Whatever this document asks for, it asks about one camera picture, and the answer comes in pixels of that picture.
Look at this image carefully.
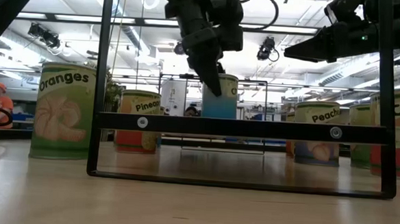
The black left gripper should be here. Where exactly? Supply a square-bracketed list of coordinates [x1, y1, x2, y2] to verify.
[147, 0, 230, 97]

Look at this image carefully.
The white cabinet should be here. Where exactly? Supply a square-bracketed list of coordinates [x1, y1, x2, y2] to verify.
[160, 79, 188, 117]

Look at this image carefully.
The black aluminium rig frame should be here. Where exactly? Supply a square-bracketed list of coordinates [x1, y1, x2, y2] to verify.
[97, 132, 353, 157]

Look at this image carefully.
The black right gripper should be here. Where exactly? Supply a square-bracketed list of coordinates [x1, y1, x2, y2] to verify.
[284, 17, 379, 66]

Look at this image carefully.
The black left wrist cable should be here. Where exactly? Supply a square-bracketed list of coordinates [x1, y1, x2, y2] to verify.
[237, 0, 281, 31]

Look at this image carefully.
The Pineapple label can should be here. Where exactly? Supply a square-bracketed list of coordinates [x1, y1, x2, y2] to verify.
[114, 88, 163, 155]

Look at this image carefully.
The Oranges label can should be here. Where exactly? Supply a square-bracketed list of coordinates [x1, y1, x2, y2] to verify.
[28, 61, 98, 162]

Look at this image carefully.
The potted green plant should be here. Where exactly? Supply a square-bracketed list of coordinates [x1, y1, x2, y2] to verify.
[83, 61, 126, 114]

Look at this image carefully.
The black-framed wooden shelf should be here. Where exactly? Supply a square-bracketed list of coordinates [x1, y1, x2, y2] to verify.
[85, 0, 400, 201]

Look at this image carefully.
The Tomatoes label blue can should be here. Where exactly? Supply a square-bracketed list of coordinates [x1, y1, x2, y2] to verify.
[201, 73, 240, 120]

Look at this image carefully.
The Peaches label can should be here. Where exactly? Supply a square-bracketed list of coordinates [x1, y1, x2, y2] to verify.
[292, 99, 343, 167]

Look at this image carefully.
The green labelled food can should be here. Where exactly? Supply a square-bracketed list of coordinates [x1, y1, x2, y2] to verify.
[346, 102, 375, 170]

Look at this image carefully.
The black ceiling spotlight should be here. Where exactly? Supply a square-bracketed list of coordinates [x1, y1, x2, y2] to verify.
[256, 36, 281, 62]
[173, 40, 187, 55]
[27, 22, 62, 49]

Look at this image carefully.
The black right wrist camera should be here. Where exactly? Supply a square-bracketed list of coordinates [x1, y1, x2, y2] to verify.
[323, 0, 368, 29]

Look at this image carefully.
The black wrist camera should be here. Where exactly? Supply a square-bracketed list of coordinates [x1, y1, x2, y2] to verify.
[203, 0, 247, 53]
[323, 0, 368, 29]

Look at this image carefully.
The orange labelled food can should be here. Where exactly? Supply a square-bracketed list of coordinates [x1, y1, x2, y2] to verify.
[284, 111, 297, 158]

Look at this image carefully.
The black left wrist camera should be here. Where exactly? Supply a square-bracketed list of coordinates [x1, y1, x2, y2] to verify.
[203, 0, 247, 53]

